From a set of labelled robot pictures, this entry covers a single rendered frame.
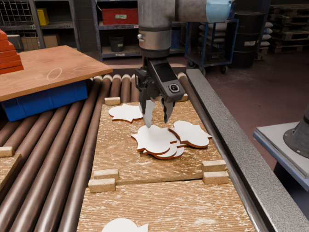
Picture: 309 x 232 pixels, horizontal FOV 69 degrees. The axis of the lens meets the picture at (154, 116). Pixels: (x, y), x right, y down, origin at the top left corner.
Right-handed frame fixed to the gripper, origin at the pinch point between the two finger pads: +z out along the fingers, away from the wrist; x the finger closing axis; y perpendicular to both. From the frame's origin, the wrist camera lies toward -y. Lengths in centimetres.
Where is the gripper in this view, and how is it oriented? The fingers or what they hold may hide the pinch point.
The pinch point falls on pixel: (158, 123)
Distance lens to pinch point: 62.1
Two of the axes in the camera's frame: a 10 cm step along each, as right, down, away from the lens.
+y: -4.4, -4.6, 7.7
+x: -9.0, 2.3, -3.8
